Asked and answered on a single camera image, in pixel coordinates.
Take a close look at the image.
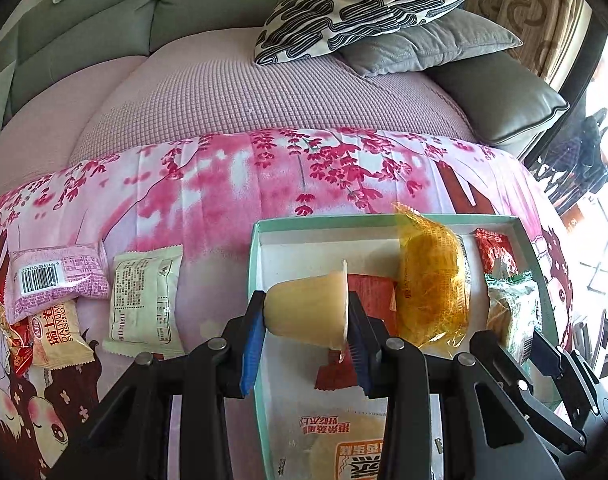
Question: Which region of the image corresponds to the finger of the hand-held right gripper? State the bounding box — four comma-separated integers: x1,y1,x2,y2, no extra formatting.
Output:
514,381,588,454
531,329,580,387

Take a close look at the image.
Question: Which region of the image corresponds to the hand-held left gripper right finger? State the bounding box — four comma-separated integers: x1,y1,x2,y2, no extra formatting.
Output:
348,291,564,480

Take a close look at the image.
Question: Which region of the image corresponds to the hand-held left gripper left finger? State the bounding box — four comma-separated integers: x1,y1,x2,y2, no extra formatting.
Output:
49,290,267,480

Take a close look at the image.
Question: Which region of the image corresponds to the clear green biscuit packet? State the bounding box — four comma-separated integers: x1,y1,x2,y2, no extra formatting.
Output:
484,269,543,364

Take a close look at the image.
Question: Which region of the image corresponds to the pale yellow jelly cup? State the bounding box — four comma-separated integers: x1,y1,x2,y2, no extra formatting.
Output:
262,259,355,364

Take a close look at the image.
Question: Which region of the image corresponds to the orange cake packet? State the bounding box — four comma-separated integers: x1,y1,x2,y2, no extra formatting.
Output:
391,202,472,349

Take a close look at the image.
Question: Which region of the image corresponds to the white box with teal rim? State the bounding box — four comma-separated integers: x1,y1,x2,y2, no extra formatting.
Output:
247,213,568,480

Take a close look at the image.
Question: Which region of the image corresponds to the clear steamed cake packet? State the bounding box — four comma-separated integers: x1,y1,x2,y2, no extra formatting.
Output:
275,399,391,480

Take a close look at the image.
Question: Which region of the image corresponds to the small red snack packet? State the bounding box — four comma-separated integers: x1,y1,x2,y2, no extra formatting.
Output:
473,228,522,282
315,273,401,392

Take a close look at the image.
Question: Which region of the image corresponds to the cream snack packet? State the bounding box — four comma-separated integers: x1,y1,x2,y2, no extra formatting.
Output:
102,244,185,359

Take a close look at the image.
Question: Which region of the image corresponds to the pink cartoon printed blanket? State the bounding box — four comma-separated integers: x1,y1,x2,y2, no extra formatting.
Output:
0,127,577,480

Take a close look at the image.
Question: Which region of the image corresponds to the beige roll cake packet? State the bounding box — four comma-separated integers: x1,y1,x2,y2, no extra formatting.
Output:
26,299,97,370

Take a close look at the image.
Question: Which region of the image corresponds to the pink snack packet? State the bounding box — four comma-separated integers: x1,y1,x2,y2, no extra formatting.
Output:
6,240,110,325

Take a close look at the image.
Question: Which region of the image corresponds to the large red snack packet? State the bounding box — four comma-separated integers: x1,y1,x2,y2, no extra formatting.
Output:
0,291,36,380

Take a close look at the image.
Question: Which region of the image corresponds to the pink waffle sofa cover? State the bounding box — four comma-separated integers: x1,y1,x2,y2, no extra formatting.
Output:
0,35,473,198

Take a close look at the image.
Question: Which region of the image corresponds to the grey leather cushion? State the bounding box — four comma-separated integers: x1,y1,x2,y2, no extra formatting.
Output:
423,54,570,157

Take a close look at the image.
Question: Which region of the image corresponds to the grey fabric cushion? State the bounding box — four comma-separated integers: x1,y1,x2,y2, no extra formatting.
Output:
336,7,525,79

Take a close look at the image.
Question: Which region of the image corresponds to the beige patterned curtain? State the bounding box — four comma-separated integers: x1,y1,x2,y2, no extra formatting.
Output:
462,0,593,92

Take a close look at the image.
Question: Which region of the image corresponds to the black white patterned cushion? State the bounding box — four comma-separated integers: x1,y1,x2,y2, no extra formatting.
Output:
253,0,489,66

